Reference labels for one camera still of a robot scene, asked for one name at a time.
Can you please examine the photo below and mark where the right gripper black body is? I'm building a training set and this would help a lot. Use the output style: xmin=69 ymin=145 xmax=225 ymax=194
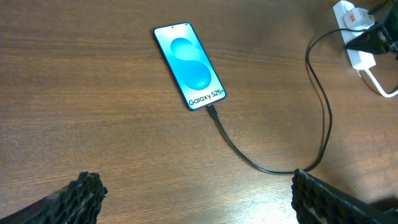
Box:
xmin=384 ymin=0 xmax=397 ymax=54

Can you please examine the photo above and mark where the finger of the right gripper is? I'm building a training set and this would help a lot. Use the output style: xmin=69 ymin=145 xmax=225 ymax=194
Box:
xmin=346 ymin=24 xmax=389 ymax=55

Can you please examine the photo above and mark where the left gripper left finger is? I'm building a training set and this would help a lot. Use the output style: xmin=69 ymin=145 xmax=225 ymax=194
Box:
xmin=1 ymin=172 xmax=108 ymax=224

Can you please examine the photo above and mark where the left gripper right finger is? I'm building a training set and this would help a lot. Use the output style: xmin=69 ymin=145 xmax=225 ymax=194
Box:
xmin=292 ymin=169 xmax=397 ymax=224

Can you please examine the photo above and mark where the black USB charging cable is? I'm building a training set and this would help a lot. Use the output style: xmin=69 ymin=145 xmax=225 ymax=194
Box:
xmin=206 ymin=1 xmax=386 ymax=176

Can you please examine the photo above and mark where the blue Galaxy S25+ smartphone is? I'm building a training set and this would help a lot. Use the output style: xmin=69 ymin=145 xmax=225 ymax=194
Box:
xmin=153 ymin=22 xmax=226 ymax=111

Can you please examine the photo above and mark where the white USB charger plug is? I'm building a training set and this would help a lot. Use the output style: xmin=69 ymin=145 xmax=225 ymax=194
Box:
xmin=343 ymin=7 xmax=376 ymax=30

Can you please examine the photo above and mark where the white power strip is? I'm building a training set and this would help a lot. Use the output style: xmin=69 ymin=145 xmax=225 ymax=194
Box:
xmin=333 ymin=1 xmax=376 ymax=71

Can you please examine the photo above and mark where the white power strip cord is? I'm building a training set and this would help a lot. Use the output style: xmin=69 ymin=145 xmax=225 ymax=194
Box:
xmin=357 ymin=68 xmax=398 ymax=99

